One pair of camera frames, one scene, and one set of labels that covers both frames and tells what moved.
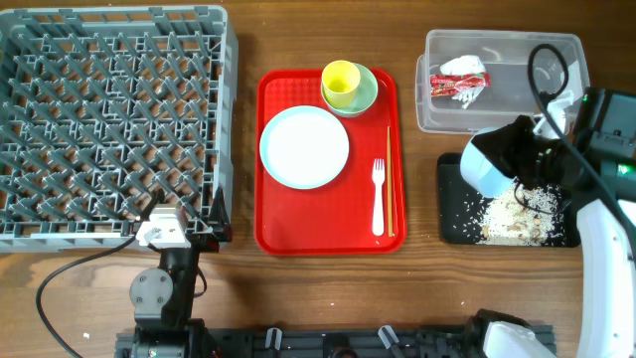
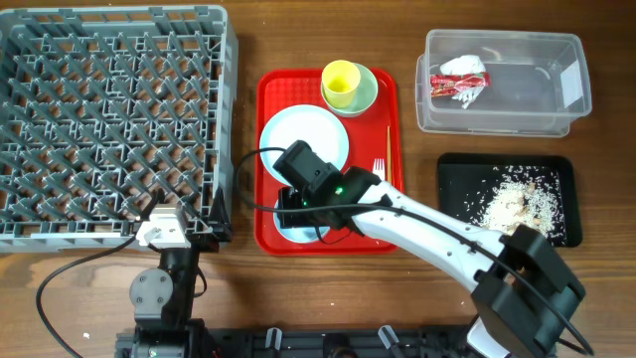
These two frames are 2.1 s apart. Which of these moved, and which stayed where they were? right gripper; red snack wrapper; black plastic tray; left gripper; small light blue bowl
Moved: right gripper; small light blue bowl
Stayed: left gripper; red snack wrapper; black plastic tray
